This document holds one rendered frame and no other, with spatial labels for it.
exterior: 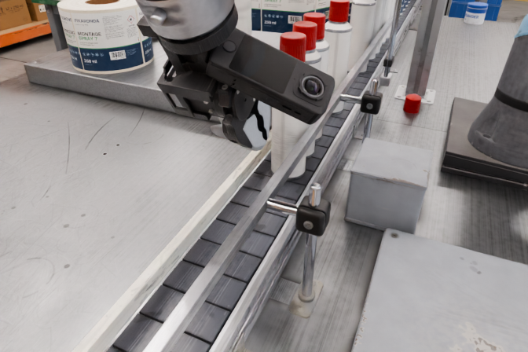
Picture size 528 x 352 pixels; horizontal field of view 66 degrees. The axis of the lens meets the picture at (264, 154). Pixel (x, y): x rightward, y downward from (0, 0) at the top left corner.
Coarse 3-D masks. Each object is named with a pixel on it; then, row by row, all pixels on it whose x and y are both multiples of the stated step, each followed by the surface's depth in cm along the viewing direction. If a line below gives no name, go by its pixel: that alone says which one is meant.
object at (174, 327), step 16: (384, 32) 98; (368, 48) 86; (352, 80) 72; (336, 96) 65; (320, 128) 57; (304, 144) 52; (288, 160) 49; (272, 176) 46; (288, 176) 48; (272, 192) 43; (256, 208) 41; (240, 224) 39; (256, 224) 41; (240, 240) 38; (224, 256) 35; (208, 272) 34; (224, 272) 36; (192, 288) 32; (208, 288) 33; (192, 304) 31; (176, 320) 30; (160, 336) 29; (176, 336) 30
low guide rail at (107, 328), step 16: (256, 160) 59; (240, 176) 55; (224, 192) 51; (208, 208) 48; (192, 224) 46; (176, 240) 44; (192, 240) 46; (160, 256) 42; (176, 256) 43; (144, 272) 40; (160, 272) 41; (128, 288) 38; (144, 288) 39; (128, 304) 37; (112, 320) 35; (128, 320) 37; (96, 336) 34; (112, 336) 36
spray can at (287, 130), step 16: (288, 32) 51; (288, 48) 50; (304, 48) 51; (272, 112) 56; (272, 128) 57; (288, 128) 55; (304, 128) 56; (272, 144) 58; (288, 144) 56; (272, 160) 59; (304, 160) 59
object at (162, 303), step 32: (320, 160) 64; (256, 192) 57; (288, 192) 57; (224, 224) 51; (192, 256) 46; (256, 256) 47; (160, 288) 43; (224, 288) 43; (160, 320) 39; (192, 320) 39; (224, 320) 39
